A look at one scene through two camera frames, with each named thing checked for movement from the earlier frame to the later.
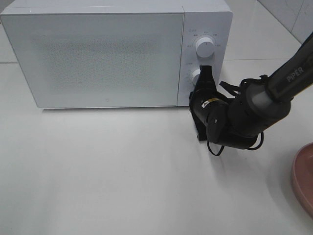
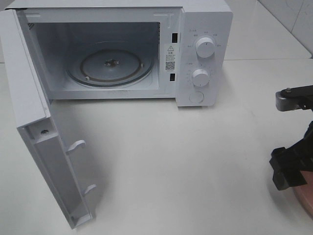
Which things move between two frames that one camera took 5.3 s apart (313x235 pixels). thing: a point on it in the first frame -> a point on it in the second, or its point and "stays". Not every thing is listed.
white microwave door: x=98 y=60 -> x=35 y=123
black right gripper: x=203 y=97 -> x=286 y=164
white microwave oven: x=102 y=54 stays
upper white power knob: x=205 y=47 stays
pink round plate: x=302 y=178 stays
